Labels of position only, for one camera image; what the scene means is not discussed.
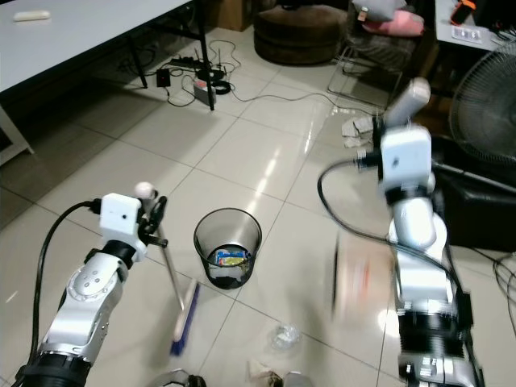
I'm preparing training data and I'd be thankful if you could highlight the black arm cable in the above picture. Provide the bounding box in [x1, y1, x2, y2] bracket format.
[317, 157, 400, 247]
[33, 202, 104, 370]

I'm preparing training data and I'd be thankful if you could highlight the black router with antennas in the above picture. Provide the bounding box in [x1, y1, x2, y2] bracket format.
[169, 47, 231, 81]

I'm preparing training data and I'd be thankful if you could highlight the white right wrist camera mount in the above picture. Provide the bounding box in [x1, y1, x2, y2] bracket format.
[379, 127, 435, 196]

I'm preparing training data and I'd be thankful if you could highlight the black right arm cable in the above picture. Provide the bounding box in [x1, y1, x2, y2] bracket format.
[317, 157, 400, 247]

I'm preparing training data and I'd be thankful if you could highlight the white side table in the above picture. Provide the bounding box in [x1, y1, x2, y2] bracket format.
[434, 0, 516, 51]

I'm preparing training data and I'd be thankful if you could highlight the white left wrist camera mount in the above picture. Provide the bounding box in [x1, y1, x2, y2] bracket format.
[101, 193, 148, 244]

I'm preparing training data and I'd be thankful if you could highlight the long white table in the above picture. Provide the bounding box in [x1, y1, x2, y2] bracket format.
[0, 0, 217, 166]

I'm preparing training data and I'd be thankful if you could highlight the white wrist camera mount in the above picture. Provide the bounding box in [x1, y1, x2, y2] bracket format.
[379, 127, 435, 196]
[101, 193, 148, 244]

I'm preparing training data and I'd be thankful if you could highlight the small white oblong object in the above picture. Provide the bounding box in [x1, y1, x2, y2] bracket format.
[22, 9, 56, 22]

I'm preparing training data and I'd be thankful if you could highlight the crumpled grey cloth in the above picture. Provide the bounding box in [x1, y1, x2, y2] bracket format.
[340, 114, 378, 150]

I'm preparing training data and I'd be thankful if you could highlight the white power strip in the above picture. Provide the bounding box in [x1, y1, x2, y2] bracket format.
[451, 24, 486, 44]

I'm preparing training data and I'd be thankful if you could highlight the blue-bristled broom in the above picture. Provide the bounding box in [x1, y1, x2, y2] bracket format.
[136, 183, 202, 357]

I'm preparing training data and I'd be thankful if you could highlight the metal frame chair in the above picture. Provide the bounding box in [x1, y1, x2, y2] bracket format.
[327, 0, 435, 104]

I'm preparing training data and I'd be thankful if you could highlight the round brown pouf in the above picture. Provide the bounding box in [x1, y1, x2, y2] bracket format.
[253, 3, 352, 66]

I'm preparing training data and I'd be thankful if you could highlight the black standing fan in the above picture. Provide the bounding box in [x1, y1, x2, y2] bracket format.
[447, 44, 516, 168]

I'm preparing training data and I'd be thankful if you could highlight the grey and red power strip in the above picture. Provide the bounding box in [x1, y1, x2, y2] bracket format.
[193, 76, 218, 110]

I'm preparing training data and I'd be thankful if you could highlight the dustpan with grey handle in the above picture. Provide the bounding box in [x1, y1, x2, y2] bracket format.
[333, 78, 431, 317]

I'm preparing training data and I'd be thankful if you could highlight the black mesh waste bin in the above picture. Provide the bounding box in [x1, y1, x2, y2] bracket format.
[193, 207, 264, 290]

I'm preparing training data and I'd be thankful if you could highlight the crumpled brown paper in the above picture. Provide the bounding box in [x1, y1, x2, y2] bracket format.
[248, 360, 285, 387]

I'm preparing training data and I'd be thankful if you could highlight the blue and yellow wrapper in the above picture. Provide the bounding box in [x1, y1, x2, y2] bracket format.
[214, 248, 248, 268]

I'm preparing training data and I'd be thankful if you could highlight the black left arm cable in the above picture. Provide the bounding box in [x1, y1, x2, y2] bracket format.
[33, 202, 104, 370]

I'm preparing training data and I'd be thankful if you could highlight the crumpled clear plastic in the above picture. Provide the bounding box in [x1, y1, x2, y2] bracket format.
[269, 326, 302, 351]

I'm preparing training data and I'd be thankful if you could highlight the orange and black object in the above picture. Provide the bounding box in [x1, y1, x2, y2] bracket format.
[454, 0, 478, 22]

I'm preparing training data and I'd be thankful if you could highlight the black box stool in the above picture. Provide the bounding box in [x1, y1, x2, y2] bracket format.
[429, 135, 516, 252]

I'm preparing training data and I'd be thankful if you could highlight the pink cushion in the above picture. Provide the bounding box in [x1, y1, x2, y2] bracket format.
[361, 10, 425, 37]

